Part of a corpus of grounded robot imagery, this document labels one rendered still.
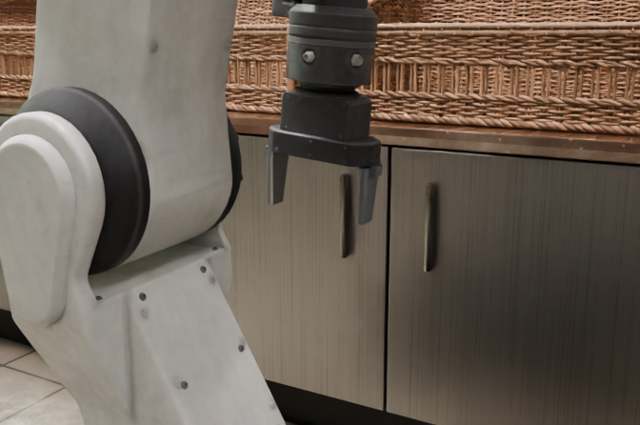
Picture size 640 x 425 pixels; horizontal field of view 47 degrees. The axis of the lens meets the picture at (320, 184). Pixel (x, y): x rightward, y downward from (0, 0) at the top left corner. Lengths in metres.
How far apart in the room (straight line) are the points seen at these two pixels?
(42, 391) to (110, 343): 1.08
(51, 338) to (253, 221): 0.73
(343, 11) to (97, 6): 0.25
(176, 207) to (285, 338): 0.78
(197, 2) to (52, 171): 0.16
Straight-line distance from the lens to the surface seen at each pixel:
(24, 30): 1.70
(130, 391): 0.61
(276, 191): 0.79
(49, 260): 0.55
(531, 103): 1.11
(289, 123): 0.75
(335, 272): 1.22
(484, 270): 1.12
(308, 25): 0.71
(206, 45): 0.58
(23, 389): 1.68
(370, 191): 0.74
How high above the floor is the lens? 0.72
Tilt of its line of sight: 12 degrees down
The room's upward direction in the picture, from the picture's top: straight up
